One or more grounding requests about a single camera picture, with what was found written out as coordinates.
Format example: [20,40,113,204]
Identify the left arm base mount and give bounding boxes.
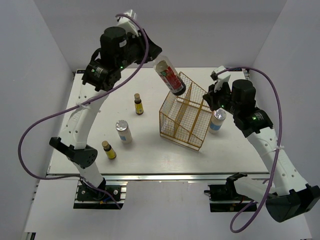
[73,181,127,210]

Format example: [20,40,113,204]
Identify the gold wire mesh organizer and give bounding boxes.
[159,72,212,151]

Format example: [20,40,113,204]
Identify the blue corner sticker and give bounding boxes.
[76,69,85,74]
[228,67,243,72]

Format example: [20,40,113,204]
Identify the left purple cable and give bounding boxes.
[17,13,151,209]

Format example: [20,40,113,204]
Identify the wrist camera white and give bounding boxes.
[117,9,138,36]
[210,65,231,92]

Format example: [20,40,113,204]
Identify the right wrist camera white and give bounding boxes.
[210,65,231,92]

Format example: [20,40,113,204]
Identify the blue corner sticker right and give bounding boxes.
[228,67,243,72]

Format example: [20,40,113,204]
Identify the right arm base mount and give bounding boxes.
[203,172,252,213]

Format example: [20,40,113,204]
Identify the aluminium table rail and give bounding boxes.
[44,172,272,182]

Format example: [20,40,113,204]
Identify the dark sauce bottle red label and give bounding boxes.
[153,54,186,96]

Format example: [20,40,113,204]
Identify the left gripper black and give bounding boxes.
[115,28,163,71]

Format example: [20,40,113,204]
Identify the blue corner sticker left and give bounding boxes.
[76,69,85,74]

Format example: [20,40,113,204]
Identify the white jar silver lid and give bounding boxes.
[115,120,133,144]
[208,109,227,134]

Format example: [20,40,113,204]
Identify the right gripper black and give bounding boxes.
[203,80,240,115]

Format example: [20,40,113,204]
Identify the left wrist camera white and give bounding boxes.
[117,9,138,36]

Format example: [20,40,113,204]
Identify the small brown bottle yellow label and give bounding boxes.
[134,93,144,115]

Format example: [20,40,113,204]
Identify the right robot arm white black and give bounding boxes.
[203,79,320,223]

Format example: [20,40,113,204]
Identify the small yellow bottle cork cap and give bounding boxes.
[101,140,117,160]

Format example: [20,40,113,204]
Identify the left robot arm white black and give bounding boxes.
[49,26,162,200]

